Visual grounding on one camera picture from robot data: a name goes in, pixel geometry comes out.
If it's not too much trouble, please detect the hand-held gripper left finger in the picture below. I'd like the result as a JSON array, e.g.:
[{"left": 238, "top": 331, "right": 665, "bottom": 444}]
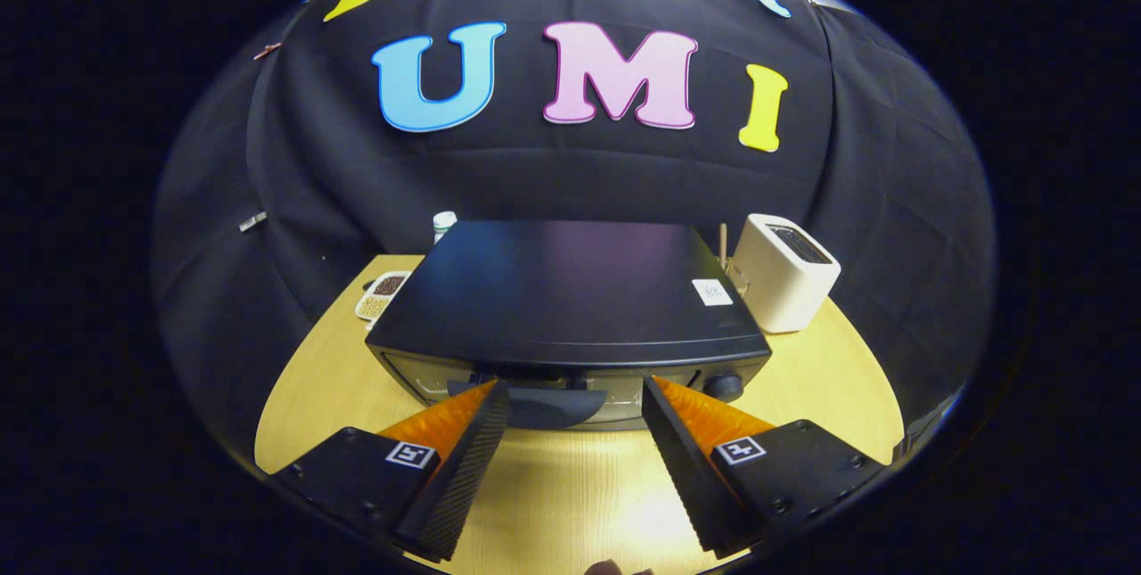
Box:
[{"left": 267, "top": 379, "right": 512, "bottom": 563}]

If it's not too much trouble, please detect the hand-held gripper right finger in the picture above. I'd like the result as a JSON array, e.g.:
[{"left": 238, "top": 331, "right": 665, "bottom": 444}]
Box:
[{"left": 642, "top": 376, "right": 892, "bottom": 558}]

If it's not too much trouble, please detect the black toaster oven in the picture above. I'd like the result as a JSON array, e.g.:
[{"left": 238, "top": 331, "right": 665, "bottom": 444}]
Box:
[{"left": 365, "top": 220, "right": 773, "bottom": 431}]

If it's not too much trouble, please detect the white toaster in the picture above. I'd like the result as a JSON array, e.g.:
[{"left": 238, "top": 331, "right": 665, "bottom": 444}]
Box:
[{"left": 731, "top": 214, "right": 841, "bottom": 333}]

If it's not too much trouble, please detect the white tray of beans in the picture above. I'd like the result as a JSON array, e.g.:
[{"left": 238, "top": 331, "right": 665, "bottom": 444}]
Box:
[{"left": 355, "top": 270, "right": 413, "bottom": 324}]

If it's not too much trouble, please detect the black backdrop cloth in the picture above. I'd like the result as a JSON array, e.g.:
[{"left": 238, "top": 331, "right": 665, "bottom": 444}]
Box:
[{"left": 152, "top": 0, "right": 997, "bottom": 460}]

